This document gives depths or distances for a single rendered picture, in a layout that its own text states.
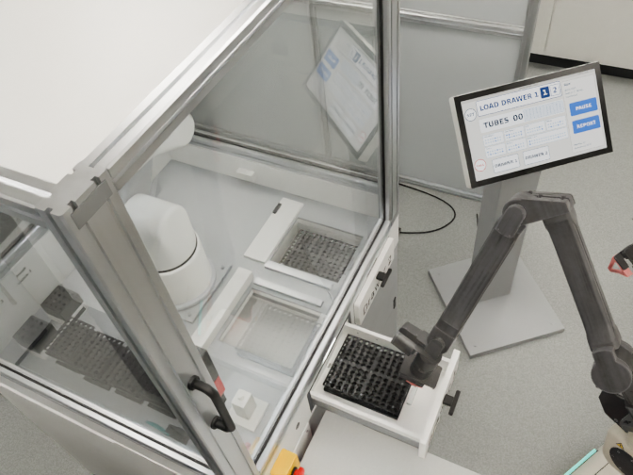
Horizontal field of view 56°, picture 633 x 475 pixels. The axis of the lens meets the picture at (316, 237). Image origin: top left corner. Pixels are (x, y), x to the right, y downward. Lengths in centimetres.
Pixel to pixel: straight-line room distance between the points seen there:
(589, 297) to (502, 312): 157
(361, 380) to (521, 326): 131
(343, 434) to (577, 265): 84
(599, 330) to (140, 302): 93
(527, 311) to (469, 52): 120
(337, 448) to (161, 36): 123
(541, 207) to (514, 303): 167
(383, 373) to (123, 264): 111
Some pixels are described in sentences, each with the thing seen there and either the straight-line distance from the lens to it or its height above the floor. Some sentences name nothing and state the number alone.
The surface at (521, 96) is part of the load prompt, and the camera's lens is 214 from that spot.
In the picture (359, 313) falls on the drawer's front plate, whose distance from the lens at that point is 183.
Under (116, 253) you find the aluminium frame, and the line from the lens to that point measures 77.
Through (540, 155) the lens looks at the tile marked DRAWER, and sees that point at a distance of 217.
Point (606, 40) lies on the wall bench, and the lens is 419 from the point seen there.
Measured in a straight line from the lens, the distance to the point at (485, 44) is 280.
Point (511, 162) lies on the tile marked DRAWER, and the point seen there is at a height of 100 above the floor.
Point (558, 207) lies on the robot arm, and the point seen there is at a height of 152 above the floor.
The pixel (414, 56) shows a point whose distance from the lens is 293.
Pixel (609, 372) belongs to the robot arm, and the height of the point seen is 127.
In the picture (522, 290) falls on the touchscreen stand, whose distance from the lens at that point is 298.
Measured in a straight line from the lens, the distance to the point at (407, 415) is 174.
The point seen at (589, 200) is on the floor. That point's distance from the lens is 350.
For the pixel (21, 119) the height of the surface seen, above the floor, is 197.
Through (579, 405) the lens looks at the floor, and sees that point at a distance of 279.
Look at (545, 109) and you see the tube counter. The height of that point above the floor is 111.
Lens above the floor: 243
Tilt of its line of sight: 49 degrees down
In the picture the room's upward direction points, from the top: 9 degrees counter-clockwise
